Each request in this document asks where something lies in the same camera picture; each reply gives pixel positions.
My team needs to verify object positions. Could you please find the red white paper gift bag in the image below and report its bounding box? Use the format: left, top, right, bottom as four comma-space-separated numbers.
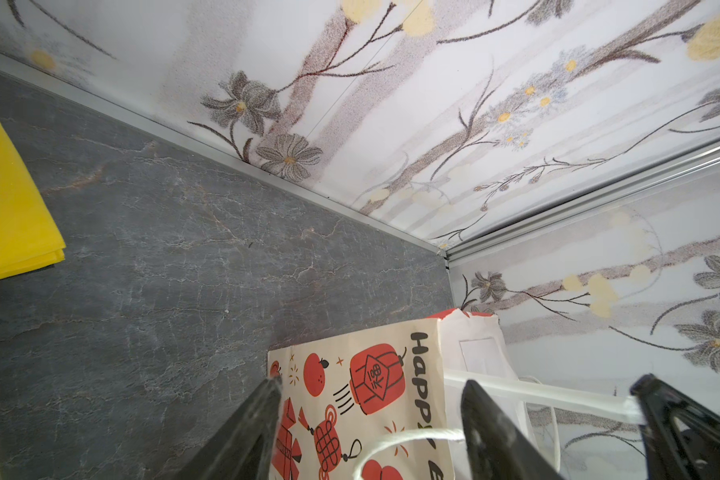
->
268, 308, 642, 479

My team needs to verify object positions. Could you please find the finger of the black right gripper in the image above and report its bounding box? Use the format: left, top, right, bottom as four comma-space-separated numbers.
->
630, 374, 720, 480

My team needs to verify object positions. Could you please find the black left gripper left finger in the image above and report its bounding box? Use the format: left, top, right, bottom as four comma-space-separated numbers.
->
174, 377, 282, 480

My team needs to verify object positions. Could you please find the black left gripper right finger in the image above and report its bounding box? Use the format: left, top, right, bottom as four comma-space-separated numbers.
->
461, 380, 563, 480

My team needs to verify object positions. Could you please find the yellow napkin stack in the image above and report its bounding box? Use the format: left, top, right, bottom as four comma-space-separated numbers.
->
0, 122, 66, 280

